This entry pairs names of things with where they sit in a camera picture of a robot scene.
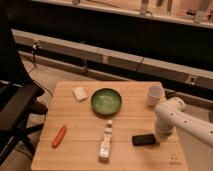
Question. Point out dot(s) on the green bowl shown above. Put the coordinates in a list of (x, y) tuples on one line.
[(106, 101)]

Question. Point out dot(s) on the black eraser block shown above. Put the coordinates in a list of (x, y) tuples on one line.
[(140, 140)]

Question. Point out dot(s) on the orange carrot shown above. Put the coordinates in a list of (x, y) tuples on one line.
[(59, 137)]

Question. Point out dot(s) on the wooden table board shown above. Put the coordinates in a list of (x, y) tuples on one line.
[(79, 149)]

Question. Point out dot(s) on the small white bottle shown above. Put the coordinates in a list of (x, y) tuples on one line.
[(105, 147)]

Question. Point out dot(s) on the black office chair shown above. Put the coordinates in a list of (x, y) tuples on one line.
[(18, 94)]

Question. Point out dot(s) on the white sponge block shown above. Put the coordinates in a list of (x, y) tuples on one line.
[(79, 93)]

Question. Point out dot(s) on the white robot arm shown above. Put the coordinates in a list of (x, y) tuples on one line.
[(170, 114)]

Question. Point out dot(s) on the white paper cup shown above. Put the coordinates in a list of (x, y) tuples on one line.
[(155, 93)]

